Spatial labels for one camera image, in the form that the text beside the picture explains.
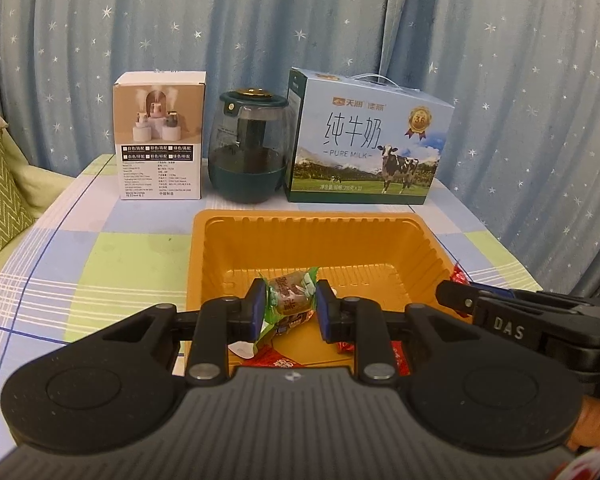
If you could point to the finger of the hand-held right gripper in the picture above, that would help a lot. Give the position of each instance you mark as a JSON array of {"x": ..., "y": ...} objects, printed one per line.
[
  {"x": 495, "y": 291},
  {"x": 457, "y": 296}
]

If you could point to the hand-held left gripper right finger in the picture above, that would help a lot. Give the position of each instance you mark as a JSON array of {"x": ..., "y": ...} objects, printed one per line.
[{"x": 326, "y": 312}]

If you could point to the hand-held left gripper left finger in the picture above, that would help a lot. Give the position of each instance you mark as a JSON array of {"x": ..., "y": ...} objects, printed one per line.
[{"x": 256, "y": 312}]

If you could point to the small red candy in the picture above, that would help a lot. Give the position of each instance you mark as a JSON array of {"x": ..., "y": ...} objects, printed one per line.
[{"x": 460, "y": 274}]

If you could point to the green candy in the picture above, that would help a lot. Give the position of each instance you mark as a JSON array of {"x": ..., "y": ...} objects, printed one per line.
[{"x": 287, "y": 300}]

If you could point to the green white snack packet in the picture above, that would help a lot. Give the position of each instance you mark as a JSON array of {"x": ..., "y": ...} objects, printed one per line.
[{"x": 242, "y": 350}]

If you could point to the orange plastic tray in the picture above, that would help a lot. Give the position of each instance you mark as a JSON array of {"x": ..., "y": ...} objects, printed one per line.
[{"x": 230, "y": 250}]

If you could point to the dark green glass jar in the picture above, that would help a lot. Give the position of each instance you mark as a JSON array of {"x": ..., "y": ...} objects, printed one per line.
[{"x": 247, "y": 175}]

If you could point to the red white clothing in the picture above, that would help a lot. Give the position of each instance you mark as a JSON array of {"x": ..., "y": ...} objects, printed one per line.
[{"x": 597, "y": 467}]

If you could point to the blue milk carton box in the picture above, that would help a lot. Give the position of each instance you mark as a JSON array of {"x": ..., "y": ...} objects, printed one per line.
[{"x": 360, "y": 160}]

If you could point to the checked tablecloth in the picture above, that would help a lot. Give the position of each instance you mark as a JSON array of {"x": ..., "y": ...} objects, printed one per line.
[{"x": 105, "y": 270}]

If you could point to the white cardboard box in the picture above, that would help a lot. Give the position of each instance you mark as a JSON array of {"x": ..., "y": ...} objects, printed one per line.
[{"x": 155, "y": 170}]

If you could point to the light green sofa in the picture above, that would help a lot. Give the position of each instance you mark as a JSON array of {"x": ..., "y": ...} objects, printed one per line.
[{"x": 35, "y": 185}]

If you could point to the green zigzag cushion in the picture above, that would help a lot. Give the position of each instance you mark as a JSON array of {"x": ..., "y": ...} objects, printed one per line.
[{"x": 0, "y": 200}]

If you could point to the blue starry curtain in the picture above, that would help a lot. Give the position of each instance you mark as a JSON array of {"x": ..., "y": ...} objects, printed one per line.
[{"x": 280, "y": 10}]

